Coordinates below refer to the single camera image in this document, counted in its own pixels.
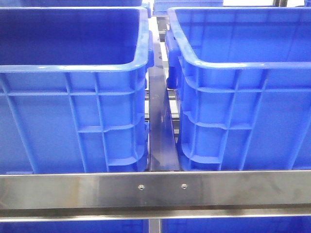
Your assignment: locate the left blue plastic bin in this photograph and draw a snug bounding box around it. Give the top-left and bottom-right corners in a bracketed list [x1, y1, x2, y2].
[0, 7, 154, 175]

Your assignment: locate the blue plastic bin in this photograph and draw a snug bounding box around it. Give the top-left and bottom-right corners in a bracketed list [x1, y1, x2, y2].
[166, 7, 311, 171]
[0, 7, 154, 175]

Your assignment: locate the right blue plastic bin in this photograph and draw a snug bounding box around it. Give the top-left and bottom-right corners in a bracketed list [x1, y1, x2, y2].
[166, 7, 311, 171]

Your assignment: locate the rear centre blue bin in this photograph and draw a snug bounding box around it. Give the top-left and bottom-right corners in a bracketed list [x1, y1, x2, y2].
[153, 0, 224, 16]

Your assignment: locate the lower left blue bin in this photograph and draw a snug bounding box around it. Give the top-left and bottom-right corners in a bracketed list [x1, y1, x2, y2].
[0, 220, 149, 233]

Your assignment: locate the lower right blue bin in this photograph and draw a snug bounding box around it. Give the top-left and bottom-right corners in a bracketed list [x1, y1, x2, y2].
[162, 216, 311, 233]

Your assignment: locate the rear left blue bin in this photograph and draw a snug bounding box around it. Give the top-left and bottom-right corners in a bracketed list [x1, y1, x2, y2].
[7, 0, 151, 18]

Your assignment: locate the stainless steel front rail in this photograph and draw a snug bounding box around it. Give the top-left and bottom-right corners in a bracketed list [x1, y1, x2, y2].
[0, 170, 311, 222]

